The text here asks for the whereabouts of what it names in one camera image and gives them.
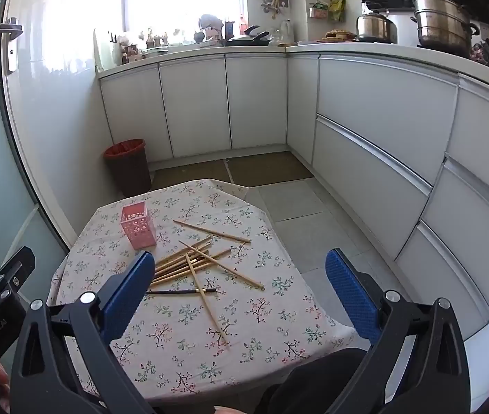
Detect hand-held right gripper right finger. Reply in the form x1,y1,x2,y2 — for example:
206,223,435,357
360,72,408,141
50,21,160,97
324,248,473,414

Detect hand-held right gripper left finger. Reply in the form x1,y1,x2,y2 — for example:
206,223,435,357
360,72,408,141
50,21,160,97
9,250,156,414

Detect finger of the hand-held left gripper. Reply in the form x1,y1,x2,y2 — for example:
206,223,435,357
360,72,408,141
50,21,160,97
0,246,37,311

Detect black chopstick gold band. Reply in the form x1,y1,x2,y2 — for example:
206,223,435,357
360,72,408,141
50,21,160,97
146,288,218,295

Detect pile of wooden chopsticks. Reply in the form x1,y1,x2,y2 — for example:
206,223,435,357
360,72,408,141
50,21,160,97
147,220,266,348

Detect pink perforated plastic basket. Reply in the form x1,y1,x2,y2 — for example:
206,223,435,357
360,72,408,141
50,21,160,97
119,202,157,251

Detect person's dark trouser leg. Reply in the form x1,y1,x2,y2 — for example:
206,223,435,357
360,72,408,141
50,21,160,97
253,347,370,414

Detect floral tablecloth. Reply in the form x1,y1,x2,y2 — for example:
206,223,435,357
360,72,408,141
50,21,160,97
48,179,359,406

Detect dark trash bin red bag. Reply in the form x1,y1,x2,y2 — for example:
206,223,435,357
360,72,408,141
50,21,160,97
104,139,152,197

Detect white kitchen cabinets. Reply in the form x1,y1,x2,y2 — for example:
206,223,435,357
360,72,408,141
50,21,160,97
97,42,489,346

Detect white cutting board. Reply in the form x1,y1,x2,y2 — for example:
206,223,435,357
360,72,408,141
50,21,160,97
94,28,119,72

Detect steel kettle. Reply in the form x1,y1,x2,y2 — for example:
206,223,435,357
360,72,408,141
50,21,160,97
355,1,398,44

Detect black frying pan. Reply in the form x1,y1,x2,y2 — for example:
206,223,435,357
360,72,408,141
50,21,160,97
225,26,271,47

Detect row of small ornaments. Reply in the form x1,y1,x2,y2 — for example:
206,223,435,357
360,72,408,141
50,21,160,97
117,13,249,59

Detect steel steamer pot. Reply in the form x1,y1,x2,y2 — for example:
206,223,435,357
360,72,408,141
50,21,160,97
410,0,481,57

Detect yellow green bag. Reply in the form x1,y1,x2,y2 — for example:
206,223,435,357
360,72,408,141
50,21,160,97
328,0,347,22

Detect bright window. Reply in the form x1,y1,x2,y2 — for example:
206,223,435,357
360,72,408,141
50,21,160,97
41,0,249,48

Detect metal door handle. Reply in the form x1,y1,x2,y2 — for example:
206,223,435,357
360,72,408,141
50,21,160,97
5,17,24,74

